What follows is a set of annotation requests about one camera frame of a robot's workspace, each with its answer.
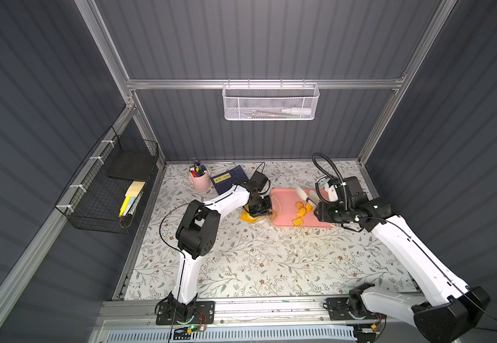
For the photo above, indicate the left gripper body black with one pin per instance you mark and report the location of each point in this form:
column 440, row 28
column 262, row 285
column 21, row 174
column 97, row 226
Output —
column 260, row 206

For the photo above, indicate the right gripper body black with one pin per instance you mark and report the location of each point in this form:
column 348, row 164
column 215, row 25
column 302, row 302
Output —
column 323, row 212

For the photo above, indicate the clear resealable bag yellow zip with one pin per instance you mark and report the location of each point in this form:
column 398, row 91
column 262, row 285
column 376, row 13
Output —
column 257, row 217

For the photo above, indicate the yellow cookie pile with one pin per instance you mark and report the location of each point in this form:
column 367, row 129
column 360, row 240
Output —
column 303, row 209

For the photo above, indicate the square yellow cracker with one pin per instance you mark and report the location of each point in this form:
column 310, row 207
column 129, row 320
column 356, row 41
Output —
column 298, row 222

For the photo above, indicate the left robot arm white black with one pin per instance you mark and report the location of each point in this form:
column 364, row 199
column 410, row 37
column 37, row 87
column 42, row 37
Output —
column 197, row 233

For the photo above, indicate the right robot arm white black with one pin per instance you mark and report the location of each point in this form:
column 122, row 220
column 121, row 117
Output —
column 445, row 307

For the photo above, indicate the pink plastic tray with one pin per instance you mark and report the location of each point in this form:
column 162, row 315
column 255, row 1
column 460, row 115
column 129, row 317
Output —
column 284, row 200

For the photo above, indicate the dark blue book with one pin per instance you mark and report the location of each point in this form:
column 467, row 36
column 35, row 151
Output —
column 224, row 181

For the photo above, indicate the pink pen cup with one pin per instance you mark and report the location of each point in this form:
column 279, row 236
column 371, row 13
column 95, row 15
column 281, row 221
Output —
column 199, row 176

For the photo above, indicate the white marker in basket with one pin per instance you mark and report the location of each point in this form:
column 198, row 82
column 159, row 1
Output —
column 297, row 112

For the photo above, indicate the yellow notepad in basket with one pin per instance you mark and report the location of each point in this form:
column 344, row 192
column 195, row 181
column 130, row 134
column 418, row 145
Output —
column 131, row 195

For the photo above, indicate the black slab in side basket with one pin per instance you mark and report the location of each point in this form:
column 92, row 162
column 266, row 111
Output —
column 131, row 165

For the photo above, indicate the white wire wall basket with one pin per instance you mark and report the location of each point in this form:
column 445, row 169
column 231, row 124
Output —
column 263, row 101

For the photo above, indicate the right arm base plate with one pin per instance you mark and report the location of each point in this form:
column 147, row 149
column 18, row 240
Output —
column 343, row 308

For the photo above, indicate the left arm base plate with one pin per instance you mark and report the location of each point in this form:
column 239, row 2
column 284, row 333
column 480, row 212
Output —
column 197, row 313

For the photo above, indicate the black wire side basket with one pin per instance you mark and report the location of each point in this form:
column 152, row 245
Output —
column 92, row 201

